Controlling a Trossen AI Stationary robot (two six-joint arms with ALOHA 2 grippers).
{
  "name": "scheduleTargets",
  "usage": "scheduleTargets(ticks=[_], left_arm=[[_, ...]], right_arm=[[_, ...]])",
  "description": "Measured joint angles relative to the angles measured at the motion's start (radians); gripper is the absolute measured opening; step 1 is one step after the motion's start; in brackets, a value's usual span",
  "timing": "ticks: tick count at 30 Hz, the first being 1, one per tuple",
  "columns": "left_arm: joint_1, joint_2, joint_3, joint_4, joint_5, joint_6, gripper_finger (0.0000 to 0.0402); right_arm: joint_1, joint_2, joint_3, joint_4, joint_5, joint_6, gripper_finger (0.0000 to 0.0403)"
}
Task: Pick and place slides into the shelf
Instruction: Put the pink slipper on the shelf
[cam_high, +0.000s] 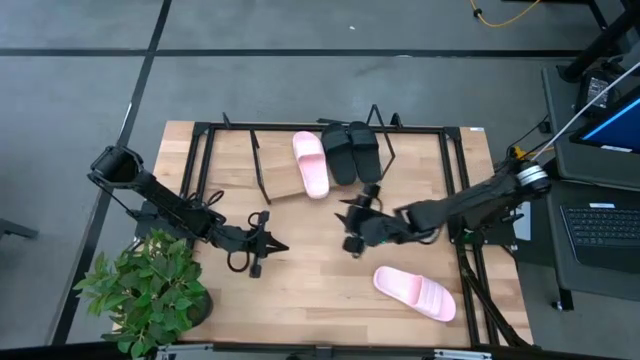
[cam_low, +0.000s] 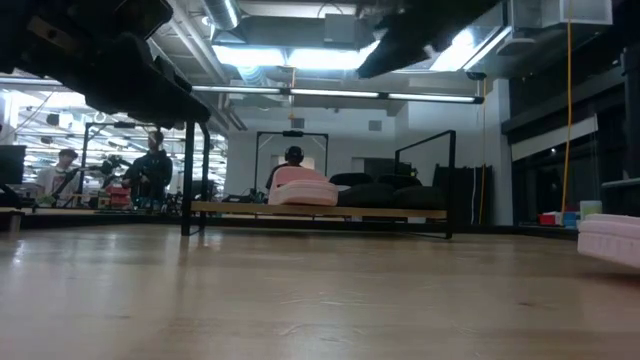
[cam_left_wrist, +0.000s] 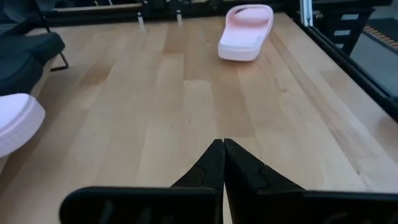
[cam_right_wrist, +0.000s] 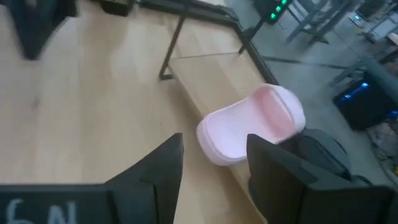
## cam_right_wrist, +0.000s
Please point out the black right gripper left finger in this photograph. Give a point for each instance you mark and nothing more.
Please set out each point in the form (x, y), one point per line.
(140, 193)

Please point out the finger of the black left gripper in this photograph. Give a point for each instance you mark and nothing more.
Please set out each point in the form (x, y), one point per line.
(40, 25)

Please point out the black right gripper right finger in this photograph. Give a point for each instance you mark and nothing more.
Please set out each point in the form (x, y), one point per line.
(295, 199)

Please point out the black slide sandal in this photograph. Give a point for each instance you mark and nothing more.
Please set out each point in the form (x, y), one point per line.
(320, 152)

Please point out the pink slide sandal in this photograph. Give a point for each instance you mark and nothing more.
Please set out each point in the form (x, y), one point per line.
(242, 127)

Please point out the black computer blue lights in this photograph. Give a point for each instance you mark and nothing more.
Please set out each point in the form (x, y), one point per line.
(367, 102)

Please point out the gray chair legs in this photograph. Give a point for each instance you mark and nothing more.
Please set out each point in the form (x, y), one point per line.
(314, 18)

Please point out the black device green lights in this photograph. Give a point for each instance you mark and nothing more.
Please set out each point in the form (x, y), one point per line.
(273, 9)

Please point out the wooden shelf black metal frame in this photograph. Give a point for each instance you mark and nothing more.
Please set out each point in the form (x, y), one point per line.
(214, 81)

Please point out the black metal table frame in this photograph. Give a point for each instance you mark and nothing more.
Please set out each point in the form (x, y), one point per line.
(199, 11)

